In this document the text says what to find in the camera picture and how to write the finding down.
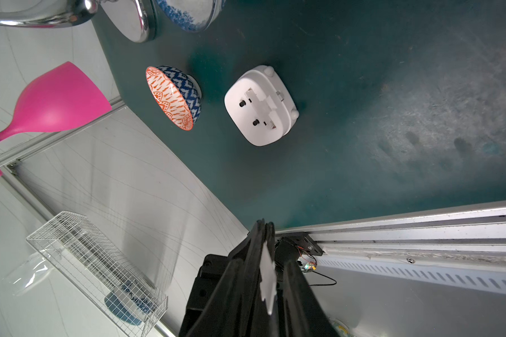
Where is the pink plastic goblet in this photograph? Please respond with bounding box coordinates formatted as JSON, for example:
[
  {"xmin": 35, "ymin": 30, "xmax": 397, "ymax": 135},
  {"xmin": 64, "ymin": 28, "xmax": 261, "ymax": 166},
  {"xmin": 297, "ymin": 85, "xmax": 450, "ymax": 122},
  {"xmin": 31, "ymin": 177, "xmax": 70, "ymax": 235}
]
[{"xmin": 0, "ymin": 62, "xmax": 112, "ymax": 142}]

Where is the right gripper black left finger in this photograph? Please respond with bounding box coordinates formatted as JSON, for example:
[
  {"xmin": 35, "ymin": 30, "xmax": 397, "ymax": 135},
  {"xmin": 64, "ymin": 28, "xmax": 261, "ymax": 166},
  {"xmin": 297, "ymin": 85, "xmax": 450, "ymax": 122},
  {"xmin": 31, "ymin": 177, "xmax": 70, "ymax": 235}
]
[{"xmin": 195, "ymin": 219, "xmax": 275, "ymax": 336}]

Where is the right base wiring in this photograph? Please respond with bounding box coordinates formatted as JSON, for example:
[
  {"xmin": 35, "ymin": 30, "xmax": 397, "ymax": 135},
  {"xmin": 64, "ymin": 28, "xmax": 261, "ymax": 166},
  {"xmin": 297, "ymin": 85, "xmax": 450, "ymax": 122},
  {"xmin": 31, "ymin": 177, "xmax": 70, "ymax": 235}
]
[{"xmin": 292, "ymin": 248, "xmax": 338, "ymax": 287}]

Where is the orange patterned bowl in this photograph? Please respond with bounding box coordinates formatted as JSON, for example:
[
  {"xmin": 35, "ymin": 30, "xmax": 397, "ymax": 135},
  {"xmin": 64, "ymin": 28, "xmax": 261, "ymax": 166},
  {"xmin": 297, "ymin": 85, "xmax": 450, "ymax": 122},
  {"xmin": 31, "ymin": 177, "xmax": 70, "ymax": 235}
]
[{"xmin": 146, "ymin": 66, "xmax": 202, "ymax": 131}]

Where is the blue ceramic bowl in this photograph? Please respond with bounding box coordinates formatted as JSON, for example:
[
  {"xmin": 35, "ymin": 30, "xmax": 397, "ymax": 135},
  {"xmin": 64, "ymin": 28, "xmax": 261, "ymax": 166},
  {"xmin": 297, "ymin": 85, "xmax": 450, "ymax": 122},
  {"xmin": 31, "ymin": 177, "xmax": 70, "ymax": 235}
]
[{"xmin": 104, "ymin": 285, "xmax": 155, "ymax": 326}]

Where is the chrome glass holder stand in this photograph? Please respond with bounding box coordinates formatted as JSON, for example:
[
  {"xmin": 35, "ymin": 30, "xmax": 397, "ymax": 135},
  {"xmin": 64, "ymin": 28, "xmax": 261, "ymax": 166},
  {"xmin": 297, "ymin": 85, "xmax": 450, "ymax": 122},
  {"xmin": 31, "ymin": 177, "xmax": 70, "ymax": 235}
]
[{"xmin": 0, "ymin": 0, "xmax": 155, "ymax": 44}]

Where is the white wire basket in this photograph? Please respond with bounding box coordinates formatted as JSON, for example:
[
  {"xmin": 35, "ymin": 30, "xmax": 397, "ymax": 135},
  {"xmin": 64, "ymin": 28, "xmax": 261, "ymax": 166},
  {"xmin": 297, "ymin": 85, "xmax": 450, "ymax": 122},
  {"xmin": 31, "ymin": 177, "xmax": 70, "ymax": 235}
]
[{"xmin": 26, "ymin": 211, "xmax": 168, "ymax": 336}]

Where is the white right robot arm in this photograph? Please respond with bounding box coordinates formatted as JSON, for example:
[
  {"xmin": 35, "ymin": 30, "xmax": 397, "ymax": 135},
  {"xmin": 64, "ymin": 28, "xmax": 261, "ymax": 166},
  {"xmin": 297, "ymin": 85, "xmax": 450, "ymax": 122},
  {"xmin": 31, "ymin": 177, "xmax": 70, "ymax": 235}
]
[{"xmin": 179, "ymin": 220, "xmax": 337, "ymax": 336}]

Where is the blue white patterned bowl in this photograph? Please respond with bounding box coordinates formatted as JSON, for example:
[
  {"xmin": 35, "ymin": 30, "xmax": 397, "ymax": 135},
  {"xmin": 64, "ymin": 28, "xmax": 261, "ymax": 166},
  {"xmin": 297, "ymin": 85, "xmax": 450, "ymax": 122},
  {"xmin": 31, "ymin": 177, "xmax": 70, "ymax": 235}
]
[{"xmin": 155, "ymin": 0, "xmax": 226, "ymax": 33}]

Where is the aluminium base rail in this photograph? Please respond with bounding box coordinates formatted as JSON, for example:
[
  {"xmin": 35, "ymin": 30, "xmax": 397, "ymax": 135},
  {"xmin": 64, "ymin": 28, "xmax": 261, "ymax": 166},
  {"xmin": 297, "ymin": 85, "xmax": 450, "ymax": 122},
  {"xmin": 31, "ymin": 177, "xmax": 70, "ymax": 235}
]
[{"xmin": 276, "ymin": 201, "xmax": 506, "ymax": 295}]

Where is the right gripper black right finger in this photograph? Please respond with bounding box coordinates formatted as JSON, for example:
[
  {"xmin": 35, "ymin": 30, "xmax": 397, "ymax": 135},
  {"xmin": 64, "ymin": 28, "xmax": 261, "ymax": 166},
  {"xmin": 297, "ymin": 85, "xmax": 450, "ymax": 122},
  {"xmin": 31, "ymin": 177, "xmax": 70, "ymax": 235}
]
[{"xmin": 274, "ymin": 248, "xmax": 338, "ymax": 336}]

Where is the clear wine glass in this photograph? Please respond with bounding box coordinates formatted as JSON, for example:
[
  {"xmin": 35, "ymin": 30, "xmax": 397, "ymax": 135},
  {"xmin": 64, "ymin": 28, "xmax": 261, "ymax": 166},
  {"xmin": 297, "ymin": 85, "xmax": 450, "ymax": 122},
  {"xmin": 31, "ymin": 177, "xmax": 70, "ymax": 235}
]
[{"xmin": 4, "ymin": 253, "xmax": 53, "ymax": 296}]

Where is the white battery cover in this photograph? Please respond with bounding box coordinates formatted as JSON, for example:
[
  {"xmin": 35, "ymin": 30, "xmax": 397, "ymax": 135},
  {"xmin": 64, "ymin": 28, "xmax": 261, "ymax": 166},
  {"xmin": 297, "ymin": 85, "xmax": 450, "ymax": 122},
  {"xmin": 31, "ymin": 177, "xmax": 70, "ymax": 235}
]
[{"xmin": 259, "ymin": 242, "xmax": 277, "ymax": 316}]

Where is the white alarm clock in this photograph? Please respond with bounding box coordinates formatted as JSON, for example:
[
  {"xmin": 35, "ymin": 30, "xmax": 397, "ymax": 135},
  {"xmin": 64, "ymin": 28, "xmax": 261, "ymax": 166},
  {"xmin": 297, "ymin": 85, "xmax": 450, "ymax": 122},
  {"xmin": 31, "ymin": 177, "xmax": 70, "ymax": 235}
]
[{"xmin": 224, "ymin": 65, "xmax": 299, "ymax": 147}]

